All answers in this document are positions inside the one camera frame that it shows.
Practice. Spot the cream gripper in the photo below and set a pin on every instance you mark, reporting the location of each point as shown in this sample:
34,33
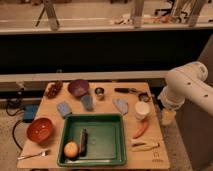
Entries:
168,116

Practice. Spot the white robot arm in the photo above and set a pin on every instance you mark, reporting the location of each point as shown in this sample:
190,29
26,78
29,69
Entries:
185,82

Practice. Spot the white cup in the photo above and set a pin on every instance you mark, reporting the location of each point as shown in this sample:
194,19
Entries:
142,110

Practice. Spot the blue cloth right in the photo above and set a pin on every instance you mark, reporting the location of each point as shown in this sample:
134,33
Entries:
121,105

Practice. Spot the blue cloth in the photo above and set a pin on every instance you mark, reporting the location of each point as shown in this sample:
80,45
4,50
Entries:
121,105
87,102

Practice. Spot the green plastic tray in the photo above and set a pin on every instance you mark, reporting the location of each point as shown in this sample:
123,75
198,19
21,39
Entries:
105,140

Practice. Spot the small metal cup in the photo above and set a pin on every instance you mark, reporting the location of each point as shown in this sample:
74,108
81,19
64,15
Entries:
99,91

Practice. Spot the blue cloth middle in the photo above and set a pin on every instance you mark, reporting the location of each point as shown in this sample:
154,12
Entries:
87,102

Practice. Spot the purple bowl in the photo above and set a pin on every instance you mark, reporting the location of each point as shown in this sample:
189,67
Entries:
78,87

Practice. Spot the yellow apple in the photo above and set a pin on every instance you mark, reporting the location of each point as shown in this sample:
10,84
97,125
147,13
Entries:
71,149

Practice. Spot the blue sponge left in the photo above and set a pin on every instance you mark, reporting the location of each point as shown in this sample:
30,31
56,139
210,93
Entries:
64,109

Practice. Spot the bunch of dark grapes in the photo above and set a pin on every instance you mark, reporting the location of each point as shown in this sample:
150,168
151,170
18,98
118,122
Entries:
54,90

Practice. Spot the red bowl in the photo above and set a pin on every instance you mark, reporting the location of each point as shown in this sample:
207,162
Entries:
40,130

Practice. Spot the blue box on floor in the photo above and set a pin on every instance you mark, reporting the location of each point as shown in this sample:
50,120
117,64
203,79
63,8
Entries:
30,113

